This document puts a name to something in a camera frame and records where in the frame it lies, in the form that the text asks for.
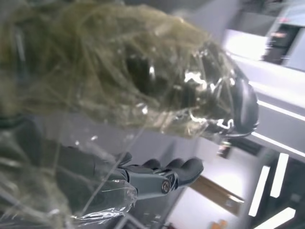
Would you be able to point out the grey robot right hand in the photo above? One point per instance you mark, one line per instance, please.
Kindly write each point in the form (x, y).
(95, 69)

